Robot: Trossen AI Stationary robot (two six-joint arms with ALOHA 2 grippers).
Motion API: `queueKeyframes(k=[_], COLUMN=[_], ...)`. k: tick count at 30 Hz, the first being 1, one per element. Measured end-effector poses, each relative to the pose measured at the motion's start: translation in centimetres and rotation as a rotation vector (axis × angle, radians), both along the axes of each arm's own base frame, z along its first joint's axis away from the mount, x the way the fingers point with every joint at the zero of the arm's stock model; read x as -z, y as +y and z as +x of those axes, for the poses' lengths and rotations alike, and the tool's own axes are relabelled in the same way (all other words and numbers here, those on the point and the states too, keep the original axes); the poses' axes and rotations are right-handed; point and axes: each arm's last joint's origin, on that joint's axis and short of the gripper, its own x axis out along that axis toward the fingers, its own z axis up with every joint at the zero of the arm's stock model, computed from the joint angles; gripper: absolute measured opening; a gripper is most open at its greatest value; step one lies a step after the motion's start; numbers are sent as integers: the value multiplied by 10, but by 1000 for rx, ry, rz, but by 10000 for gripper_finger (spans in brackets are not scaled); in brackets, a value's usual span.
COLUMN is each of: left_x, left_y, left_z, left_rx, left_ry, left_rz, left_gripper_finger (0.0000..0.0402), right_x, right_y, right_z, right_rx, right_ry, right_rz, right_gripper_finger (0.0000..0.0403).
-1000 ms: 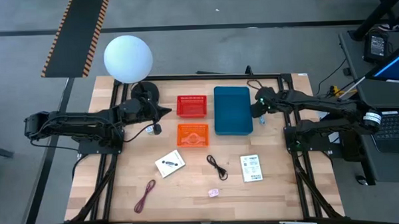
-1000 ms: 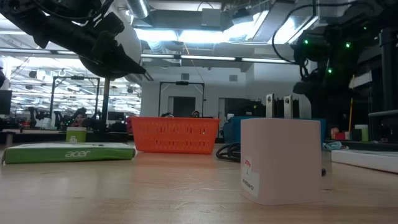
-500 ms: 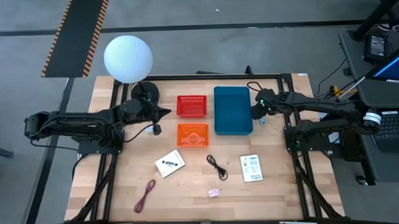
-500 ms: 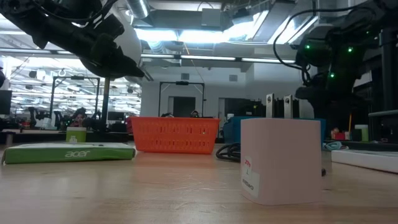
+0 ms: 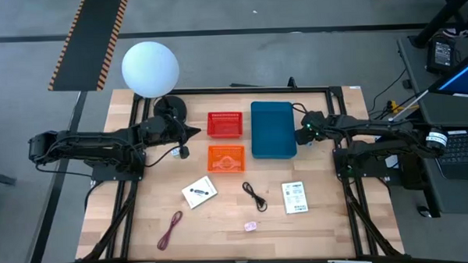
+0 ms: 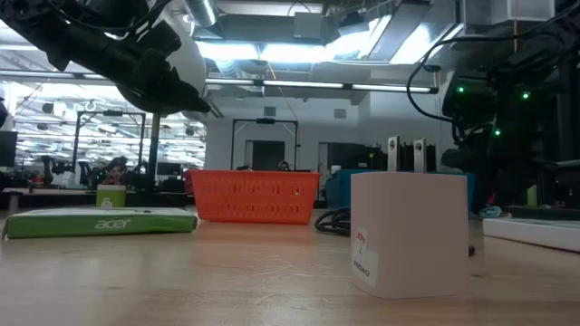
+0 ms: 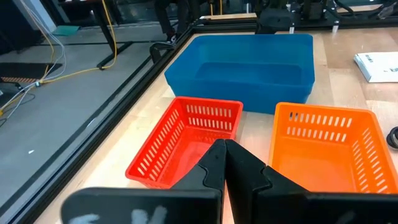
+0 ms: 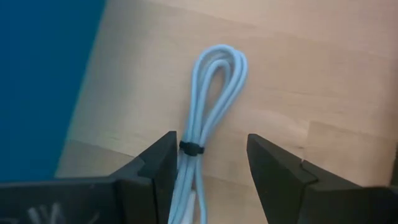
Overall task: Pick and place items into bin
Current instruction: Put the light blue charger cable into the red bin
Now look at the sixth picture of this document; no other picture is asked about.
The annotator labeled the white cardboard box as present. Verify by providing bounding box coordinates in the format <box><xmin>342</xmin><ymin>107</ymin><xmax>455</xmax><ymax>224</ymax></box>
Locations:
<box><xmin>350</xmin><ymin>134</ymin><xmax>470</xmax><ymax>300</ymax></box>

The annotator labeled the small green box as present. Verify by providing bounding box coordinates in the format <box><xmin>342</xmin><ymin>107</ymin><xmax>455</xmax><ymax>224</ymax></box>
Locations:
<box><xmin>95</xmin><ymin>183</ymin><xmax>128</xmax><ymax>209</ymax></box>

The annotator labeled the green acer box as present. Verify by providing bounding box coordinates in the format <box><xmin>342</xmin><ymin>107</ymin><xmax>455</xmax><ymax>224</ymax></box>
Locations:
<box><xmin>2</xmin><ymin>206</ymin><xmax>199</xmax><ymax>241</ymax></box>

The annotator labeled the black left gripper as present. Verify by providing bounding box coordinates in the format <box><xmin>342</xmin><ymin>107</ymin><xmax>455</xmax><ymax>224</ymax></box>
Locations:
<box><xmin>101</xmin><ymin>20</ymin><xmax>212</xmax><ymax>114</ymax></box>

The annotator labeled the long ceiling light bar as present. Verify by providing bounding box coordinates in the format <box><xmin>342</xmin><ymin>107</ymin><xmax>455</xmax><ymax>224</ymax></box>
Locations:
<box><xmin>204</xmin><ymin>78</ymin><xmax>440</xmax><ymax>95</ymax></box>

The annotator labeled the black background rig frame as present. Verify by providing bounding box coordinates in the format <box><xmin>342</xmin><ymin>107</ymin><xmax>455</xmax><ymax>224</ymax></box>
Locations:
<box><xmin>230</xmin><ymin>117</ymin><xmax>300</xmax><ymax>171</ymax></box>
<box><xmin>73</xmin><ymin>110</ymin><xmax>147</xmax><ymax>176</ymax></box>

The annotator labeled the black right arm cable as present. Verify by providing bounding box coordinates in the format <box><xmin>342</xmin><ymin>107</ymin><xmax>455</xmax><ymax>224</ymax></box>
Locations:
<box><xmin>405</xmin><ymin>0</ymin><xmax>580</xmax><ymax>124</ymax></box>

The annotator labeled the black background monitor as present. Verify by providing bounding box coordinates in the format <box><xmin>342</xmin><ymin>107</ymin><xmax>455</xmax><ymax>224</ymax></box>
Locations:
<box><xmin>0</xmin><ymin>130</ymin><xmax>18</xmax><ymax>168</ymax></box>

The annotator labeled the orange plastic basket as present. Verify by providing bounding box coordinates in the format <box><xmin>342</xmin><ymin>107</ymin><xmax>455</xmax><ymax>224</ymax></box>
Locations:
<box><xmin>188</xmin><ymin>169</ymin><xmax>321</xmax><ymax>225</ymax></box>

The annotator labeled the teal plastic bin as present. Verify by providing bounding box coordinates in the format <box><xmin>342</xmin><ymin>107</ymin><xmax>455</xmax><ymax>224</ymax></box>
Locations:
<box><xmin>324</xmin><ymin>169</ymin><xmax>476</xmax><ymax>222</ymax></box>

